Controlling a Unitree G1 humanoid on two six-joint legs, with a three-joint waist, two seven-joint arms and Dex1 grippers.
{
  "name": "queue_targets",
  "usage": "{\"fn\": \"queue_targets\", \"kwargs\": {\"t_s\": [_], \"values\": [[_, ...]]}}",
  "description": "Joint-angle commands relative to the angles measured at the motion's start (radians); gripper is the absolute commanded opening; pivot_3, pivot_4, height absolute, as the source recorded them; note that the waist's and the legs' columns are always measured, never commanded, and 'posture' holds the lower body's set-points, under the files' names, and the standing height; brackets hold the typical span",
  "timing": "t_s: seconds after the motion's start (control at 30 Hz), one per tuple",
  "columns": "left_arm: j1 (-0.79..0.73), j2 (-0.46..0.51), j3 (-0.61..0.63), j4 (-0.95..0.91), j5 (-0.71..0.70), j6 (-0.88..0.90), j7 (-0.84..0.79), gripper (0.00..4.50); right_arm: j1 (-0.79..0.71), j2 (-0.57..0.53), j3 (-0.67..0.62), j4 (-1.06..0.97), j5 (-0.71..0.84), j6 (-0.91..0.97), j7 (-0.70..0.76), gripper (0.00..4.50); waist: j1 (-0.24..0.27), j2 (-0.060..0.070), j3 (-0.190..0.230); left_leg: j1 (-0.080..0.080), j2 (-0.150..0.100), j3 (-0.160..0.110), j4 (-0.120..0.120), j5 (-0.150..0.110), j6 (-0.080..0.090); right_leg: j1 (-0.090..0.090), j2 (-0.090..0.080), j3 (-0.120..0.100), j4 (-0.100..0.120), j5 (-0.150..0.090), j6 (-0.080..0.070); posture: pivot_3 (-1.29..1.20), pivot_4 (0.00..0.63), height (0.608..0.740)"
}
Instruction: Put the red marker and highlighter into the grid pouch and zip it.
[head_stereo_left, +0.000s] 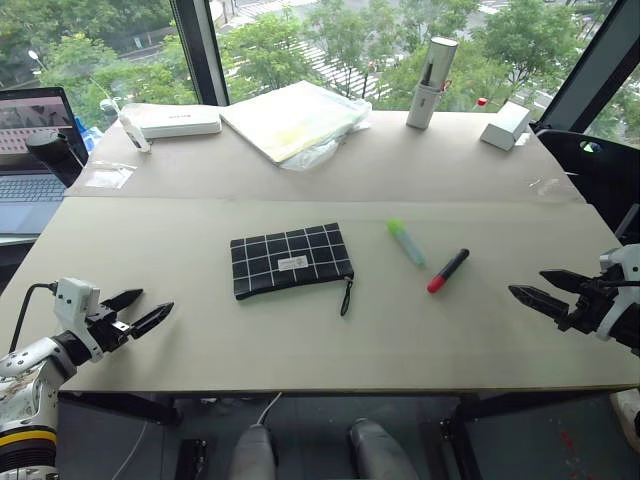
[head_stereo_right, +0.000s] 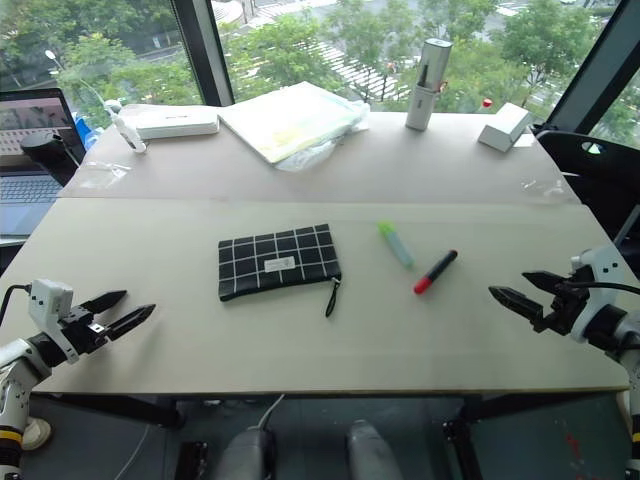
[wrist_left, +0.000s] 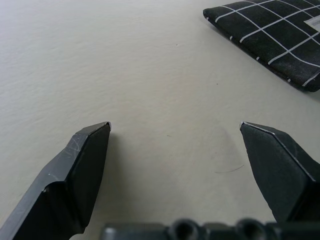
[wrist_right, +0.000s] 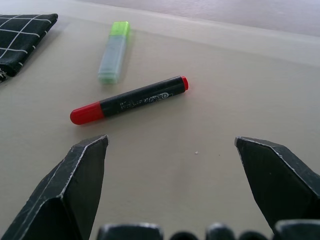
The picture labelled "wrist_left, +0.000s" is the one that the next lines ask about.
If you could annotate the black white-grid folded cloth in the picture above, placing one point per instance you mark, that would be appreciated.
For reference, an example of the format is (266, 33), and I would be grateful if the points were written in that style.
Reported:
(272, 35)

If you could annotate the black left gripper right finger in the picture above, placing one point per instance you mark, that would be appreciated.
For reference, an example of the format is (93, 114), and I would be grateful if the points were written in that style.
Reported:
(280, 172)

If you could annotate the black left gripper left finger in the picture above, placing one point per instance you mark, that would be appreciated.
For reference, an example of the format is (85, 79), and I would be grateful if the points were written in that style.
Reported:
(62, 190)

